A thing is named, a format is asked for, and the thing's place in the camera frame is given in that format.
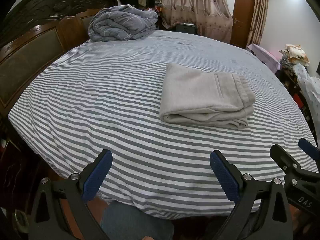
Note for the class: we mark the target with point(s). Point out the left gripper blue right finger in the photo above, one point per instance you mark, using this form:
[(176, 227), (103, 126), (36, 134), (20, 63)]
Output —
[(261, 208)]

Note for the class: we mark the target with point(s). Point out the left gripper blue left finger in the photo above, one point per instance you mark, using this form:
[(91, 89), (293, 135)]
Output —
[(48, 220)]

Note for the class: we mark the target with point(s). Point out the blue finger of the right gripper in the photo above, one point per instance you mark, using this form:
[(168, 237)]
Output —
[(290, 166), (309, 149)]

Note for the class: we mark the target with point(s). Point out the light grey fleece pants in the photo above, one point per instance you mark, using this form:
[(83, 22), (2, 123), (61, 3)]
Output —
[(193, 96)]

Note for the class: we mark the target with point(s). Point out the blue jeans knee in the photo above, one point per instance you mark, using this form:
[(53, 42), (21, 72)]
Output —
[(122, 221)]

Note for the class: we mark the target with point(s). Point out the white dotted cloth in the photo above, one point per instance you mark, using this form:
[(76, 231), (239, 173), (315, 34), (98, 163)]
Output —
[(310, 89)]

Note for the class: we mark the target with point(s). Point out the floral folded blanket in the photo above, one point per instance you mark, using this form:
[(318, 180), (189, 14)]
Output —
[(294, 54)]

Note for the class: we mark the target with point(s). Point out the lilac folded cloth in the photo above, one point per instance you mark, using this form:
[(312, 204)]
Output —
[(265, 57)]

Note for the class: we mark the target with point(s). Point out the grey white striped bed sheet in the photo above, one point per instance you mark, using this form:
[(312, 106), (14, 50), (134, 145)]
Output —
[(107, 95)]

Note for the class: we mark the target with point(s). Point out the brown wooden door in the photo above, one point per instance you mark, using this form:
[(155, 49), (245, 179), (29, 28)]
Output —
[(242, 18)]

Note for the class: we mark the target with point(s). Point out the beige patterned curtain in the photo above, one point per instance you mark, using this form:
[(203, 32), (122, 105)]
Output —
[(212, 17)]

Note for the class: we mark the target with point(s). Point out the dark carved wooden headboard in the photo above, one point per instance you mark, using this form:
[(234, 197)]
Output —
[(35, 34)]

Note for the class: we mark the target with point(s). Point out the folded blue-grey quilt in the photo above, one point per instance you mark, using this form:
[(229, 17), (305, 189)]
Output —
[(121, 23)]

